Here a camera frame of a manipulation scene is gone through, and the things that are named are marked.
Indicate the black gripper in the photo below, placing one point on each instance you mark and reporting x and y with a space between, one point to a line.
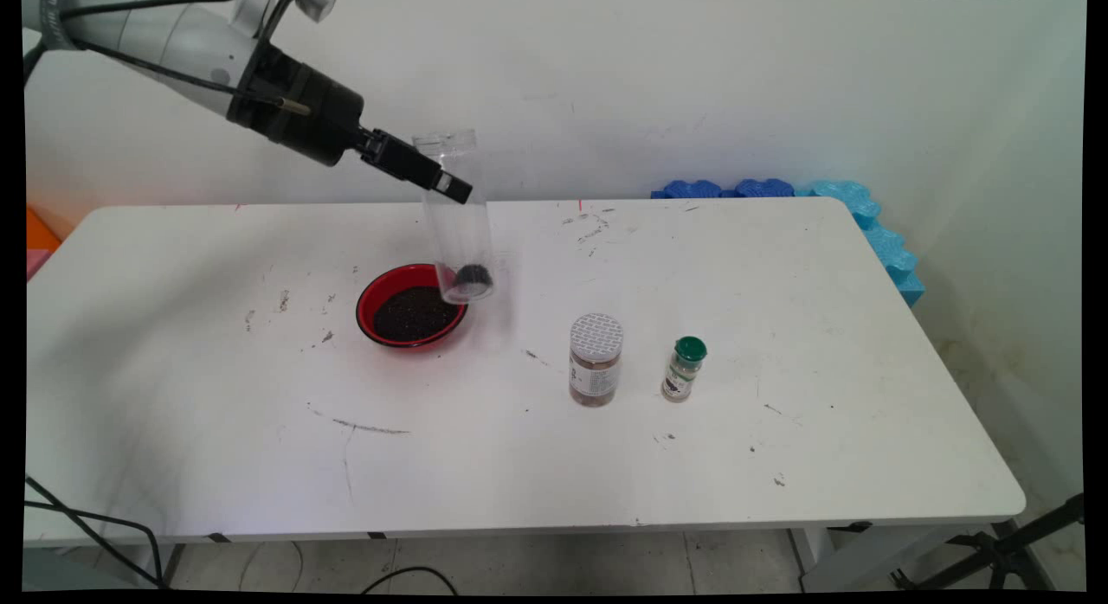
312 119

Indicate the clear plastic jar black seeds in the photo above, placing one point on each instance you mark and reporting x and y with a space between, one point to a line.
459 240

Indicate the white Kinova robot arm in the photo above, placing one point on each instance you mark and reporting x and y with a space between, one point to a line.
182 46

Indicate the red bowl with black seeds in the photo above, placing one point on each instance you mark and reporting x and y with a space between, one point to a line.
372 297

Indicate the brown spice jar white lid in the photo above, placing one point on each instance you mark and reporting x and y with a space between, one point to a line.
595 370

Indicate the dark blue foam mat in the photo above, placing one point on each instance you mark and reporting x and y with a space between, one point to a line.
692 189

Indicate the small spice bottle green cap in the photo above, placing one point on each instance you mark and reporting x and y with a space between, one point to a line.
682 375

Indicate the orange block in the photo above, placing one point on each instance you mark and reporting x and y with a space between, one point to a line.
39 232

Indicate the pink block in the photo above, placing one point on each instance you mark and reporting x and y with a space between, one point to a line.
36 265

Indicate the white table leg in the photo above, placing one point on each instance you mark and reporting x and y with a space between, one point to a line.
866 556
149 565

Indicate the light blue foam mat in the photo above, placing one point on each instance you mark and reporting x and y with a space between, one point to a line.
883 240

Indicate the black tripod stand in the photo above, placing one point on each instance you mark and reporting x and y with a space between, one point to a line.
1004 552

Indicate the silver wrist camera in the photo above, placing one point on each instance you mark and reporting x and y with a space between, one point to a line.
316 5

